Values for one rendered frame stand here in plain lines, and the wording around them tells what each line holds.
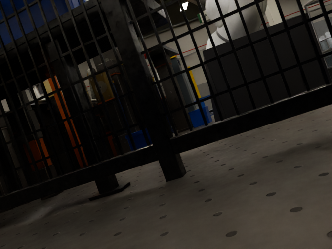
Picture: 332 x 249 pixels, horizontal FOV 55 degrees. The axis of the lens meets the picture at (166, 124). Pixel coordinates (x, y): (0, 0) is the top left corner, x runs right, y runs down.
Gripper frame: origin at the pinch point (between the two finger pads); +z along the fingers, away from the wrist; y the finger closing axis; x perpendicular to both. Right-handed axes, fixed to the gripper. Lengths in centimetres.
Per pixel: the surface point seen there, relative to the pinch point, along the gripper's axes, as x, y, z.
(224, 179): 66, -71, 34
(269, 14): -388, -123, -68
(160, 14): 40, -65, 4
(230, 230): 82, -74, 34
